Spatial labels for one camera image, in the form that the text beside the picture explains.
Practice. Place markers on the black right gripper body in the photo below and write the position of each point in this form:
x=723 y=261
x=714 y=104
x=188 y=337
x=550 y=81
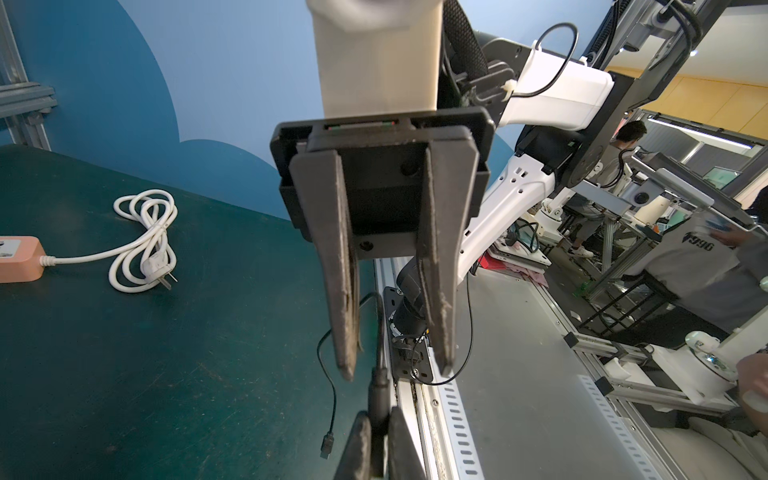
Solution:
x=382 y=162

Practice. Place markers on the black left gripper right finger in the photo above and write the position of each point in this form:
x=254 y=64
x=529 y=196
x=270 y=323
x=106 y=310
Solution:
x=403 y=459

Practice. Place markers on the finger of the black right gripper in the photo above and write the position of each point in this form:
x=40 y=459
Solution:
x=320 y=185
x=448 y=180

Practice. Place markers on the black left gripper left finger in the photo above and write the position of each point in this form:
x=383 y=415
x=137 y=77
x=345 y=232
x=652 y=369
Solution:
x=355 y=461

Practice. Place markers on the orange power strip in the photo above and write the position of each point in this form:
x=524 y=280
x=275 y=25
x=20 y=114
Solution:
x=20 y=259

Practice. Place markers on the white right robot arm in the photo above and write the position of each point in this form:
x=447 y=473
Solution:
x=555 y=114

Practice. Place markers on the person in grey shirt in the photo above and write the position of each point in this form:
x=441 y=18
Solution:
x=717 y=274

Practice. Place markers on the slotted aluminium base rail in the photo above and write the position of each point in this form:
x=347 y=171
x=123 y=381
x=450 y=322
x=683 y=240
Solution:
x=526 y=405

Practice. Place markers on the aluminium frame post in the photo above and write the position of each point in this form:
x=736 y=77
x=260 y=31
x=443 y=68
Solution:
x=23 y=103

